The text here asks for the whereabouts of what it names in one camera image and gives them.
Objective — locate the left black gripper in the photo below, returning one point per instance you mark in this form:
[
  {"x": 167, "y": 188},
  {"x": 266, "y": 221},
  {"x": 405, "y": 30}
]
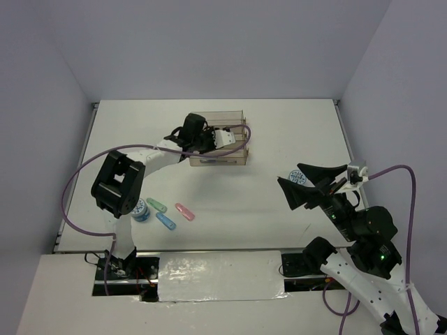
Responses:
[{"x": 210, "y": 132}]

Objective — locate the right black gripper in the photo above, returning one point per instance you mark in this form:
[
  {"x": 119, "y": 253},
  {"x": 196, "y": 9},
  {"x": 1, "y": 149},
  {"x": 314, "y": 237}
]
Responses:
[{"x": 321, "y": 176}]

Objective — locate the blue tape roll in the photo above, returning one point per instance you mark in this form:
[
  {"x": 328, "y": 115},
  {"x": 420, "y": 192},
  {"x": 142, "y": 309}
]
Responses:
[
  {"x": 297, "y": 177},
  {"x": 141, "y": 211}
]

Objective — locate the blue gel pen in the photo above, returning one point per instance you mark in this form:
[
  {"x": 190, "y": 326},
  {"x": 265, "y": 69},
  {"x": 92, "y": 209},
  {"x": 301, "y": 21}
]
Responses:
[{"x": 218, "y": 161}]

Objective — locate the pink correction tape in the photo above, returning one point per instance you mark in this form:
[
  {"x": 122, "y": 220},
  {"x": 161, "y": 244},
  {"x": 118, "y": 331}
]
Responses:
[{"x": 185, "y": 212}]

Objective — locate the blue correction tape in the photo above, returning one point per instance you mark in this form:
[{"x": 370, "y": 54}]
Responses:
[{"x": 167, "y": 222}]

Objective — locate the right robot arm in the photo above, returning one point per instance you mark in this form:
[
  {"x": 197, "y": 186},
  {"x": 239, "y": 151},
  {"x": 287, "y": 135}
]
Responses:
[{"x": 371, "y": 268}]

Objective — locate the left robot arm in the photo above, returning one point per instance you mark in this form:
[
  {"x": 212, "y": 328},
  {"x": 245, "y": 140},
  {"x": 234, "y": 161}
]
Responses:
[{"x": 118, "y": 184}]

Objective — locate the far clear drawer container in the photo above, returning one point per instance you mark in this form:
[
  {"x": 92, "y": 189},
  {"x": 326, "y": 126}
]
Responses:
[{"x": 223, "y": 119}]

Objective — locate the clear drawer container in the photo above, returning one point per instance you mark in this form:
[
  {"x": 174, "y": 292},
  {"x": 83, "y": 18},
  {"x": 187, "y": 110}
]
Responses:
[
  {"x": 240, "y": 155},
  {"x": 239, "y": 132},
  {"x": 223, "y": 119}
]

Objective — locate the near clear drawer container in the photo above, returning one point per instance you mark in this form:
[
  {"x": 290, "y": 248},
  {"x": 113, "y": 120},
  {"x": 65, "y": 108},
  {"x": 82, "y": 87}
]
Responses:
[{"x": 240, "y": 155}]

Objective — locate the middle clear drawer container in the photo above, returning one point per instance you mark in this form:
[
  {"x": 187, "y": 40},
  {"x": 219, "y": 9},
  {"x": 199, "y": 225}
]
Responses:
[{"x": 239, "y": 132}]

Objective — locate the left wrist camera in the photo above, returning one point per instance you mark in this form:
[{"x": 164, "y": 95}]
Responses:
[{"x": 223, "y": 138}]

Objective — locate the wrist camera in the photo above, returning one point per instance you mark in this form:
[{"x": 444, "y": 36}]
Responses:
[
  {"x": 223, "y": 138},
  {"x": 357, "y": 175}
]

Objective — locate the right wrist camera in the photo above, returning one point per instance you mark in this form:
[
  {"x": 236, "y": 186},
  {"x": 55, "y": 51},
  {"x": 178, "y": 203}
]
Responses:
[{"x": 357, "y": 175}]

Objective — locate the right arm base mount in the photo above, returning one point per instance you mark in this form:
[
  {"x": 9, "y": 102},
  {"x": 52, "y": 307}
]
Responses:
[{"x": 298, "y": 277}]

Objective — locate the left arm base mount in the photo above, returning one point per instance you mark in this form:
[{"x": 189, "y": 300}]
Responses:
[{"x": 141, "y": 282}]

